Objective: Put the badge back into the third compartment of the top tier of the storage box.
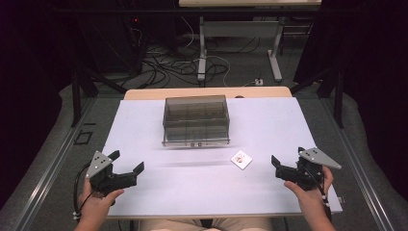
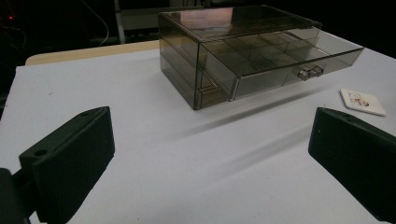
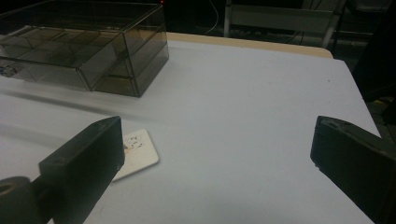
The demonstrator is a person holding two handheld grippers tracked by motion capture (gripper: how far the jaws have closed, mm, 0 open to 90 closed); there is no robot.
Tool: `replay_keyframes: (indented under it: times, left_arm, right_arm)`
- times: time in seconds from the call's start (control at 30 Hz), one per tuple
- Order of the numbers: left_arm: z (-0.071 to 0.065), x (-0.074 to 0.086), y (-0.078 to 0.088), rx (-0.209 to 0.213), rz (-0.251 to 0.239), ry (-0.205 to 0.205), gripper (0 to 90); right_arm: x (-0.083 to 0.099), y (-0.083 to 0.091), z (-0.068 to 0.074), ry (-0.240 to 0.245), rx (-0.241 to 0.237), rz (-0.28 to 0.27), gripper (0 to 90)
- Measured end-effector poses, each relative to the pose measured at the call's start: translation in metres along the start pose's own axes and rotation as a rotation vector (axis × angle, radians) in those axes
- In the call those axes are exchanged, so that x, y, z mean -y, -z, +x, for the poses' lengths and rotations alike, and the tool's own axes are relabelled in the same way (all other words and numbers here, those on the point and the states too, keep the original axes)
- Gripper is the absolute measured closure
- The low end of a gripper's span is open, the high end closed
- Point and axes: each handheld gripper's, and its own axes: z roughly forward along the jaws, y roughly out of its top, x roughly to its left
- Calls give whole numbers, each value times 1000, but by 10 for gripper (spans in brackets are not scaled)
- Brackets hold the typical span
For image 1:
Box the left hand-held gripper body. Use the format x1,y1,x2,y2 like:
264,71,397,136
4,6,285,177
85,150,139,197

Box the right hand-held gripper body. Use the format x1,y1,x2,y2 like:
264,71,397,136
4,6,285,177
274,146,343,193

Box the person's right hand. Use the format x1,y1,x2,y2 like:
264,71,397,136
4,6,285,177
283,166,335,214

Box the person's left hand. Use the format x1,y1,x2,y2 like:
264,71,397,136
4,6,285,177
77,178,125,223

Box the small white packet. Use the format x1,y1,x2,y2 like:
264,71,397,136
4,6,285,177
230,149,254,171

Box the white table board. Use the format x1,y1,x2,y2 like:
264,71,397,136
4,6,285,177
101,96,344,219

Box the black metal stand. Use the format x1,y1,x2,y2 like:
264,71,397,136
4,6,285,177
289,65,344,130
70,62,129,128

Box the clear plastic drawer box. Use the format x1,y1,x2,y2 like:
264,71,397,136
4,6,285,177
162,94,232,148

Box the person's legs in beige trousers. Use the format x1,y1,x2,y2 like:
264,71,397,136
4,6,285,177
139,218,274,231

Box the dark cabinet with red light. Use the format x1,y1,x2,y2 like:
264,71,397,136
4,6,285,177
75,13,148,76

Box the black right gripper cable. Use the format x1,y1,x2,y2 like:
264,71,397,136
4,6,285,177
307,171,332,222

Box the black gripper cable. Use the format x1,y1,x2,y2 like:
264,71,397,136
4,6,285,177
307,171,332,222
72,162,97,223

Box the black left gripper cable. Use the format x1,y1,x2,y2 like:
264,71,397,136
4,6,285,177
72,162,97,223

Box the aluminium floor rail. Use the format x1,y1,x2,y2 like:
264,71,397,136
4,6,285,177
13,97,97,231
320,97,397,231

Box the tangle of floor cables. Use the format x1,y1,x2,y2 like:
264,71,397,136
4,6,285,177
128,15,263,90

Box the white desk with metal frame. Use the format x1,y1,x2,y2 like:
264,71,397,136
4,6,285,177
178,0,322,83

